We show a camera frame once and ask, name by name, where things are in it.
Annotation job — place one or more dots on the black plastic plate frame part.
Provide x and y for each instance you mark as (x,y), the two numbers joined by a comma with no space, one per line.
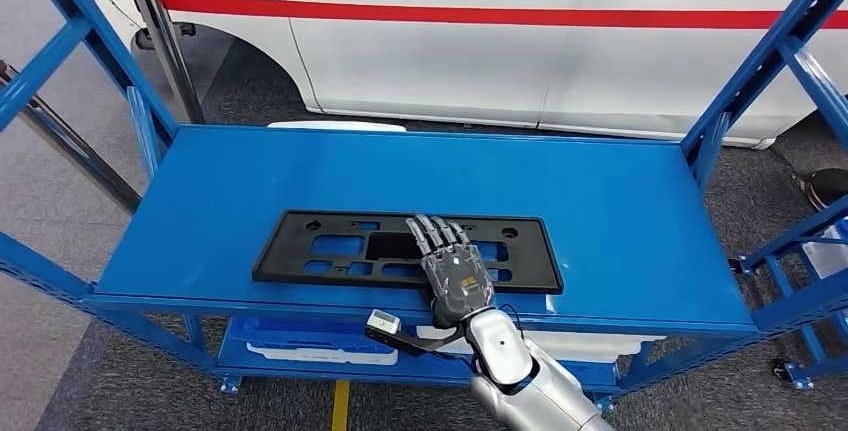
(278,249)

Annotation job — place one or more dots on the white car with red stripe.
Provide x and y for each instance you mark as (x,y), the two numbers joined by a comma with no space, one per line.
(464,70)

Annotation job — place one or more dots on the blue metal shelf rack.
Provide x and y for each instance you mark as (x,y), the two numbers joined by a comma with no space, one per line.
(800,376)
(596,216)

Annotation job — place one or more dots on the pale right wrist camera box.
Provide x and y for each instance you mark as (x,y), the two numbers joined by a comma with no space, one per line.
(383,322)

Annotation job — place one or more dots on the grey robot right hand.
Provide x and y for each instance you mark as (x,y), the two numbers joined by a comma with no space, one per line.
(457,282)

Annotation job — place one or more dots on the dark round floor base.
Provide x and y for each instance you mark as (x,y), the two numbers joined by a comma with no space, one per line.
(828,186)

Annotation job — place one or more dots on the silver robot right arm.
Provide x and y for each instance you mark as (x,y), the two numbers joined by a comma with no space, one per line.
(530,382)

